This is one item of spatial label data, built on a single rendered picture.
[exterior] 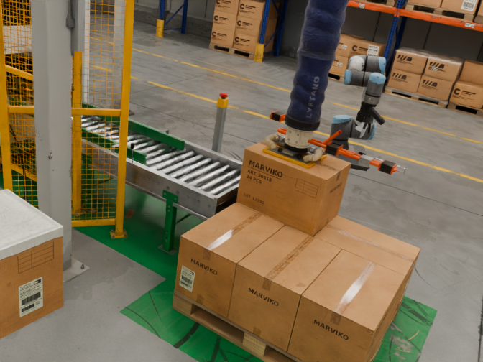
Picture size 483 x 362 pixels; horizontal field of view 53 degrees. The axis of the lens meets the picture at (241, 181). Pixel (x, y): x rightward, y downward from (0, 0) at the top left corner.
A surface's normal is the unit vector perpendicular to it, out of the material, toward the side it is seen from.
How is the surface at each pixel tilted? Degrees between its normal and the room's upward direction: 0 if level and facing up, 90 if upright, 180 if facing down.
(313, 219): 90
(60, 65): 90
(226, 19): 89
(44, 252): 90
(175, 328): 0
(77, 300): 0
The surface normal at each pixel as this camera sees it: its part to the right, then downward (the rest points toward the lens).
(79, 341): 0.14, -0.90
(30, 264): 0.79, 0.36
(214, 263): -0.52, 0.29
